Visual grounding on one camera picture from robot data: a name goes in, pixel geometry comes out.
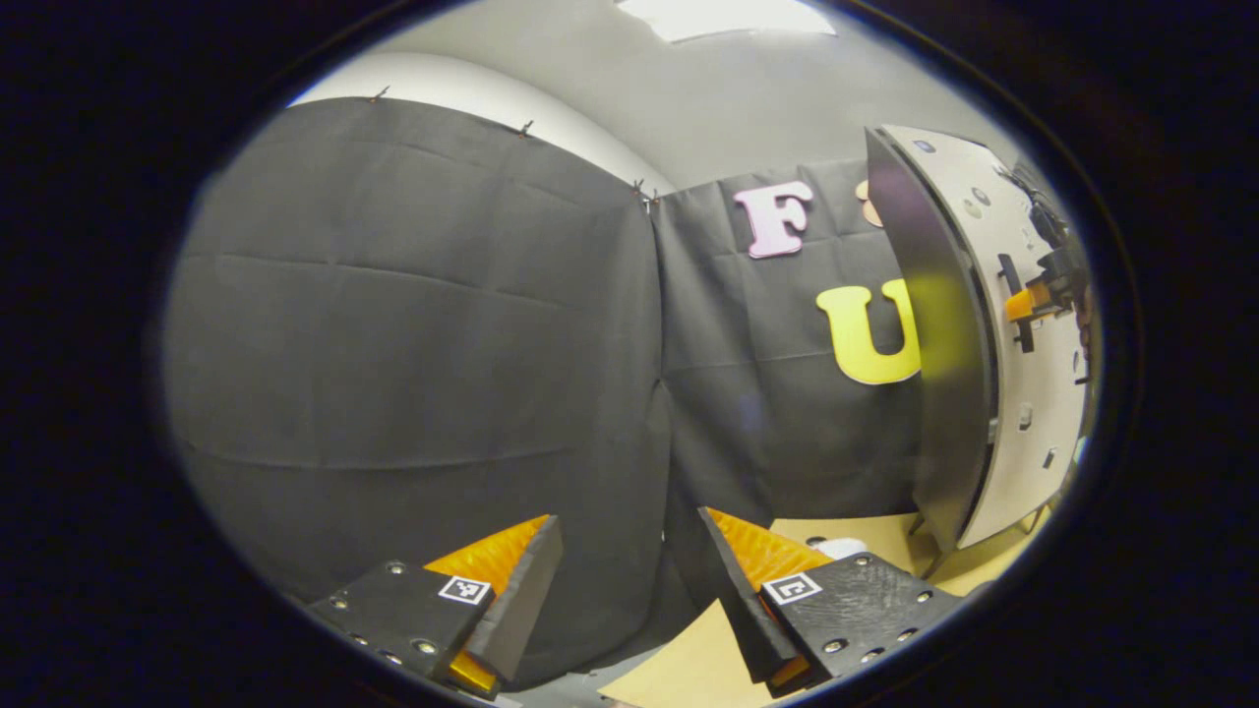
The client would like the dark grey cabinet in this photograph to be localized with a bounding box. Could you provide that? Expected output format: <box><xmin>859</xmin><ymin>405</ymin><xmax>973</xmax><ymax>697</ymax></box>
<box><xmin>864</xmin><ymin>124</ymin><xmax>1051</xmax><ymax>579</ymax></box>

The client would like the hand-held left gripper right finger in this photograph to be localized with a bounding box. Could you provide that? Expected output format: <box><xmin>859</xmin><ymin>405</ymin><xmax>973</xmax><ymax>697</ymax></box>
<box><xmin>696</xmin><ymin>506</ymin><xmax>970</xmax><ymax>699</ymax></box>

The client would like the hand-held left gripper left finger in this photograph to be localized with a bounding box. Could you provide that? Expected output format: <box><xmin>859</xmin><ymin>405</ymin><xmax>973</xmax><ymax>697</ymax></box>
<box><xmin>305</xmin><ymin>513</ymin><xmax>567</xmax><ymax>701</ymax></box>

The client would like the large ceiling light panel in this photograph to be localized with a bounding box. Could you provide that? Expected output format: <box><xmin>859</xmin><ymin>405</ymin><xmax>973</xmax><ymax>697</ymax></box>
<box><xmin>615</xmin><ymin>0</ymin><xmax>838</xmax><ymax>43</ymax></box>

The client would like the beige cabinet door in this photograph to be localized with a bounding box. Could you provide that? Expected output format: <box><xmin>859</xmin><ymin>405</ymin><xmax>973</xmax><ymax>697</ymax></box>
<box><xmin>882</xmin><ymin>125</ymin><xmax>1095</xmax><ymax>550</ymax></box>

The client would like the black door handle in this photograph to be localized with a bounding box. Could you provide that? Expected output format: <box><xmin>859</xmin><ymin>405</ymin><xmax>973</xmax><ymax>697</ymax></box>
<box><xmin>997</xmin><ymin>254</ymin><xmax>1037</xmax><ymax>354</ymax></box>

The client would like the black backdrop cloth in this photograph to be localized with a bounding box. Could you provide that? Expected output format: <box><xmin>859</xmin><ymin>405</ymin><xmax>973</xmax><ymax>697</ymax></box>
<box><xmin>162</xmin><ymin>96</ymin><xmax>930</xmax><ymax>689</ymax></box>

